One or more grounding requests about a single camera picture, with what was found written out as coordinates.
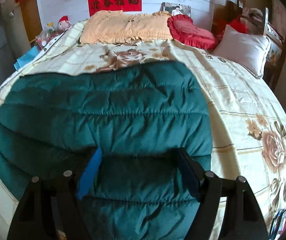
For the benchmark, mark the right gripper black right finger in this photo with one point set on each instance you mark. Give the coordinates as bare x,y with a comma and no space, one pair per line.
242,217

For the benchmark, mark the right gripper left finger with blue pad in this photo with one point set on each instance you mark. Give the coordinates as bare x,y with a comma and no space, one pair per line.
51,205

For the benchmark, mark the dark green quilted jacket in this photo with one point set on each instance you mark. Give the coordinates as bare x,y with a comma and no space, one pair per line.
136,116

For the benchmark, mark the floral cream bed sheet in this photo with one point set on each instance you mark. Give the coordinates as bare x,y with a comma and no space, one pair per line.
247,121

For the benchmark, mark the blue paper bag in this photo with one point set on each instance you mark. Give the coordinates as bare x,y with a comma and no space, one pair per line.
26,58

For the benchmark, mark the plastic bag of snacks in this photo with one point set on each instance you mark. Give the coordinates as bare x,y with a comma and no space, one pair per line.
46,35

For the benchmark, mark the pig plush toy red hat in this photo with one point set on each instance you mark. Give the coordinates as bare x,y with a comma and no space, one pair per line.
63,24

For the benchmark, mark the yellow frilled pillow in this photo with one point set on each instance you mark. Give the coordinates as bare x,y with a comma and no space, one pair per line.
119,27

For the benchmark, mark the white square pillow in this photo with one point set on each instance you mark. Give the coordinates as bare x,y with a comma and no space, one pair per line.
248,50

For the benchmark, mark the red banner with characters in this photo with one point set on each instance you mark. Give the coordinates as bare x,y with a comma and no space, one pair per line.
114,5

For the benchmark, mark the red bag on chair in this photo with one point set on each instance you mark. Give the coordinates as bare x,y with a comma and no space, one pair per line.
235,24

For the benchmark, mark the wooden chair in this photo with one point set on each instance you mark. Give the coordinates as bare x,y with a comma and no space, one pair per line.
257,22

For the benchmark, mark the red heart-shaped pillow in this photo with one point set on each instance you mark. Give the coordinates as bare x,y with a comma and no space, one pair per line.
183,30

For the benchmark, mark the framed photo on headboard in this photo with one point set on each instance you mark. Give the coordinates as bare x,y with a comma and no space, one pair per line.
176,9

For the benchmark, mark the booklet with blue lanyard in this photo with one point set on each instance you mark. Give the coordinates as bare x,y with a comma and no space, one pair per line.
278,225

